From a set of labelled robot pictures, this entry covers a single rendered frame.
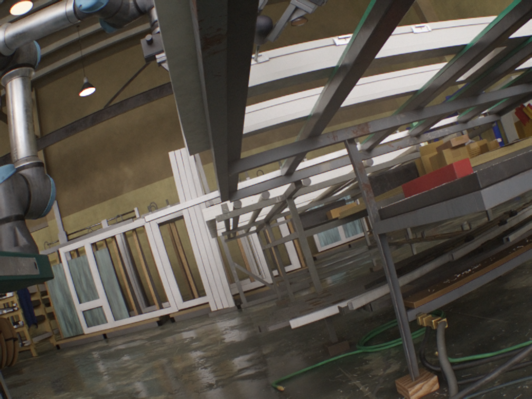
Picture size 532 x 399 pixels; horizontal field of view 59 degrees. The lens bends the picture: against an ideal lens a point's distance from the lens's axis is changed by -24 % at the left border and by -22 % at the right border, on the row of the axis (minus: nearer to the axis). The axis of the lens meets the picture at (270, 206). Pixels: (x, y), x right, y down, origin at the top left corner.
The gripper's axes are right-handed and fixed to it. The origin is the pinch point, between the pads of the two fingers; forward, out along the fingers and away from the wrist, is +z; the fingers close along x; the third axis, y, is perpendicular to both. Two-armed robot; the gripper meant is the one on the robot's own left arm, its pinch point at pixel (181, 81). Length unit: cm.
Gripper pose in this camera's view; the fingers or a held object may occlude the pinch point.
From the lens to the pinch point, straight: 117.1
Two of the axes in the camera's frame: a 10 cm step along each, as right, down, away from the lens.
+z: 3.1, 9.5, -0.6
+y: 0.8, -0.9, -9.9
